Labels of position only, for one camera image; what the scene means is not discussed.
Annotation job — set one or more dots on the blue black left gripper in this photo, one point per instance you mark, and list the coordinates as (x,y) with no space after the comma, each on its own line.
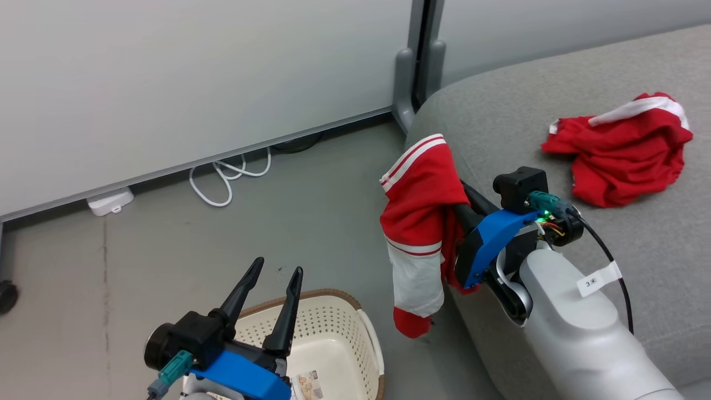
(250,369)

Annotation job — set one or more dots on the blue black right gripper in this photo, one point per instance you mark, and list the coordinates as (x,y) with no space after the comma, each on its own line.
(489,239)

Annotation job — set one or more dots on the red garment white striped panel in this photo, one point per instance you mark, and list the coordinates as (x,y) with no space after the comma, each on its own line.
(416,222)

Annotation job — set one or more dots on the red garment wide white band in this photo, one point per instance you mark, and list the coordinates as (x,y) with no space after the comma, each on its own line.
(622,155)

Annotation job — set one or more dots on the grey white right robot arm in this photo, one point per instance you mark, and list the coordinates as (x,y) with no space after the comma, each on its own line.
(583,333)

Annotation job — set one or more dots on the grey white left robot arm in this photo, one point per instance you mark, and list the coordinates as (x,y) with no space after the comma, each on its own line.
(214,391)

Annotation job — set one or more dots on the beige perforated plastic laundry basket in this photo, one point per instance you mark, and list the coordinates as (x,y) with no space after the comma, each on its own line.
(328,339)

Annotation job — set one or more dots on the printed paper label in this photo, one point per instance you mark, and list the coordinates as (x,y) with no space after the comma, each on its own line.
(310,386)

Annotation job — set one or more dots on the grey fabric sofa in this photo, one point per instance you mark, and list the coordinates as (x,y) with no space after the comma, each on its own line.
(611,233)

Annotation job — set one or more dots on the white power adapter box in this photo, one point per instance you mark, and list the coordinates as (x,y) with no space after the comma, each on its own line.
(111,201)

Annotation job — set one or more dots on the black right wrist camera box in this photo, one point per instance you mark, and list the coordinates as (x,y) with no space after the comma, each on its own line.
(519,186)

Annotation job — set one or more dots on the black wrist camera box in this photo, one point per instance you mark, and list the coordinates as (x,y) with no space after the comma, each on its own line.
(197,333)
(519,186)

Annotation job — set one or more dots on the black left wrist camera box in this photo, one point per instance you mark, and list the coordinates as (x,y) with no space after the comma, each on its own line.
(197,333)

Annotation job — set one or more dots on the grey partition post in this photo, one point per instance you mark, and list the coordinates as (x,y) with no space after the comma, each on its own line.
(414,72)

